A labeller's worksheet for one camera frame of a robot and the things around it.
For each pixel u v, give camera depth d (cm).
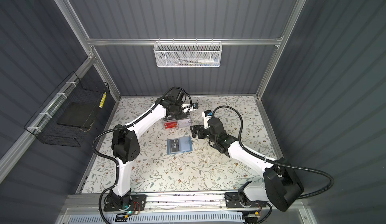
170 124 99
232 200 74
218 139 64
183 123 102
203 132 74
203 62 91
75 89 78
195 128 75
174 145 93
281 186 42
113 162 55
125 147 53
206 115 74
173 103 70
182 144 94
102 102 82
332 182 40
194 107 81
